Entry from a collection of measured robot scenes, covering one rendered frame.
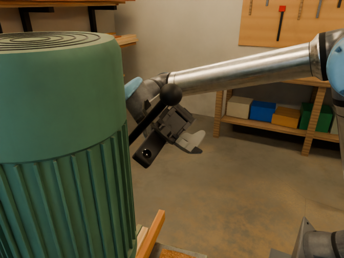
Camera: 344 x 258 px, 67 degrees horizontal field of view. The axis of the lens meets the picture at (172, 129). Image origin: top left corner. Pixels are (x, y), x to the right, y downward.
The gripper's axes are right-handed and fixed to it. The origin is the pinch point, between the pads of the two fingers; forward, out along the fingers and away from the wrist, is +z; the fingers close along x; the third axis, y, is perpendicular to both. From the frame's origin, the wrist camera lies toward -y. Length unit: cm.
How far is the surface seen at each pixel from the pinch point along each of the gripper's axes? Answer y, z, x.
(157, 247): -23.8, -26.8, 22.4
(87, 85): -6.8, 26.7, -10.3
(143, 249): -25.7, -22.4, 17.9
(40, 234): -20.7, 20.7, -4.6
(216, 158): 46, -221, 78
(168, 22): 155, -293, -76
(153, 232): -21.5, -26.7, 18.5
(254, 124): 109, -230, 89
